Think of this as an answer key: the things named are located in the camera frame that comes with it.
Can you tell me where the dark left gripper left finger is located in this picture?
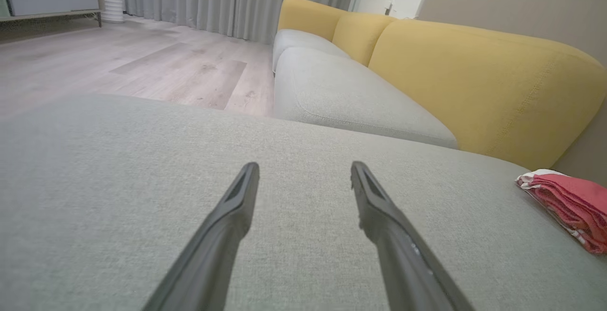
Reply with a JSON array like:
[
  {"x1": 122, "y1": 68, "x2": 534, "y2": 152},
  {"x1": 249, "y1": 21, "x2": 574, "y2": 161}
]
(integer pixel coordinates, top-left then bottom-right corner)
[{"x1": 142, "y1": 162, "x2": 261, "y2": 311}]

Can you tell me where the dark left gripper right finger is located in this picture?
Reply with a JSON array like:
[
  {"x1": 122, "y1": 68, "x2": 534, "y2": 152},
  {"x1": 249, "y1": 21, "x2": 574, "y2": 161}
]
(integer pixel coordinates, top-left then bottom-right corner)
[{"x1": 350, "y1": 161, "x2": 475, "y2": 311}]

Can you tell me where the red Bulls basketball jersey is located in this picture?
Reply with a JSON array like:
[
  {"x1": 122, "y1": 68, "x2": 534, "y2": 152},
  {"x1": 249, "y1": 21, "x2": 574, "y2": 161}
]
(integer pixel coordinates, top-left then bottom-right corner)
[{"x1": 516, "y1": 169, "x2": 607, "y2": 255}]

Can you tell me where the grey and yellow sofa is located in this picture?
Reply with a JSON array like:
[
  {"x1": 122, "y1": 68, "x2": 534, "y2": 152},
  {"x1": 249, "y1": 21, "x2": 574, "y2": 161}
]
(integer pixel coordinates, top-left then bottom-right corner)
[{"x1": 0, "y1": 94, "x2": 607, "y2": 311}]

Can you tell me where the large yellow sofa backrest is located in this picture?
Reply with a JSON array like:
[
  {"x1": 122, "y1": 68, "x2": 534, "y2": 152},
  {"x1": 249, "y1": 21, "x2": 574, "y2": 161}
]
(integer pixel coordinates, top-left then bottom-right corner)
[{"x1": 368, "y1": 18, "x2": 607, "y2": 172}]

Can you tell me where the small grey sofa seat cushion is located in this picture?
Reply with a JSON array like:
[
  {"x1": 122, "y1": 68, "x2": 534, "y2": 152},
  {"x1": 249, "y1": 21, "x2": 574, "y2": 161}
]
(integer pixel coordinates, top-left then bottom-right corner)
[{"x1": 272, "y1": 29, "x2": 352, "y2": 73}]

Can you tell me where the medium yellow sofa backrest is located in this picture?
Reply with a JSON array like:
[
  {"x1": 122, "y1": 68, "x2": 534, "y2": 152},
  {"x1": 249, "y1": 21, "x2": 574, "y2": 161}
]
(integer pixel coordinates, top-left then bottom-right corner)
[{"x1": 331, "y1": 12, "x2": 397, "y2": 67}]

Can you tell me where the small yellow sofa backrest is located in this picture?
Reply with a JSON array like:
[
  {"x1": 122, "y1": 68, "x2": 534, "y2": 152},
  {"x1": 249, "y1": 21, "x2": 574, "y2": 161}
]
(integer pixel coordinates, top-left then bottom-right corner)
[{"x1": 277, "y1": 0, "x2": 349, "y2": 42}]

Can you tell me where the white ribbed cylinder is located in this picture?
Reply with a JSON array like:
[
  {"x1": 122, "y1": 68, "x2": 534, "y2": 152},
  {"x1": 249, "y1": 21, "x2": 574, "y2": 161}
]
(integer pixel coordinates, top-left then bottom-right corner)
[{"x1": 101, "y1": 0, "x2": 126, "y2": 23}]

